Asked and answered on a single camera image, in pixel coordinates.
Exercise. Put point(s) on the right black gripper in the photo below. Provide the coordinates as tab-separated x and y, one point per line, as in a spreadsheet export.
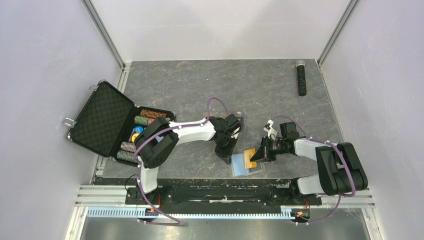
262	153

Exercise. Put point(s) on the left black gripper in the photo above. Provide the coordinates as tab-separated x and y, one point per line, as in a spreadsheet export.
226	155

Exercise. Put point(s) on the grey card holder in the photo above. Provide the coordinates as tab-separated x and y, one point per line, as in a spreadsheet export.
239	167

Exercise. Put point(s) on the gold VIP credit card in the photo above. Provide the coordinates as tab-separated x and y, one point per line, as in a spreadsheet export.
247	159

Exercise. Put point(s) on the black glitter microphone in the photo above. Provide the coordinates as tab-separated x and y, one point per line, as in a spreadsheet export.
301	78

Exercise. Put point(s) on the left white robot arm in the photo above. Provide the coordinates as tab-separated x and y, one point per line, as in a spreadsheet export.
157	141

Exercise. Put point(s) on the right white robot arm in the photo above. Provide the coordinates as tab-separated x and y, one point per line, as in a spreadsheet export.
339	170

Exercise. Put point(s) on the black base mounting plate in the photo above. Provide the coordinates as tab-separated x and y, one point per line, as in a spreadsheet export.
227	195

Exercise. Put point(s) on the black poker chip case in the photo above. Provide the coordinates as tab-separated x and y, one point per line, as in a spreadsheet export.
108	119

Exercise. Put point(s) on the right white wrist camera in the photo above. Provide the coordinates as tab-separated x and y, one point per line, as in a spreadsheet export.
271	132

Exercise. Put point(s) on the slotted cable duct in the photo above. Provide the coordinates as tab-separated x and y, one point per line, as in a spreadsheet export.
283	213

